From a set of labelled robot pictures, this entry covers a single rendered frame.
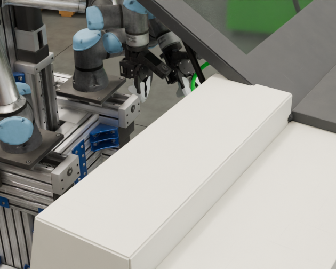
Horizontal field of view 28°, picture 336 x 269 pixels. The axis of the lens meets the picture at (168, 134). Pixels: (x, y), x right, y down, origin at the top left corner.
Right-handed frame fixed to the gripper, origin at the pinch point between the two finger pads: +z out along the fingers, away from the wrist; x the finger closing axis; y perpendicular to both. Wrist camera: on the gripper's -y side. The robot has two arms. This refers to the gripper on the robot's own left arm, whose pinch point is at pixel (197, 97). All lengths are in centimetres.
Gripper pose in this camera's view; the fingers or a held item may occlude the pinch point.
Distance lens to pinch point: 228.5
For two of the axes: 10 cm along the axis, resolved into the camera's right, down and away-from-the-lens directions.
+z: 3.8, 9.1, -1.4
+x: -7.0, 1.8, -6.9
